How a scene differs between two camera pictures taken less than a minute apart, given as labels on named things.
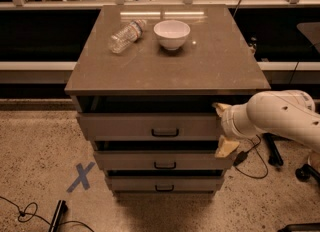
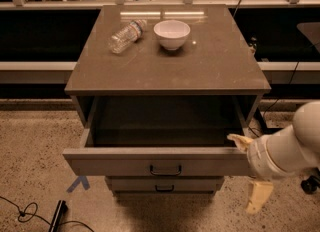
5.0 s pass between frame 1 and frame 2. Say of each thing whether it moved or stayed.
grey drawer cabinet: stayed
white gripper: moved
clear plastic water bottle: stayed
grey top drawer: moved
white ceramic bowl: stayed
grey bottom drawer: stayed
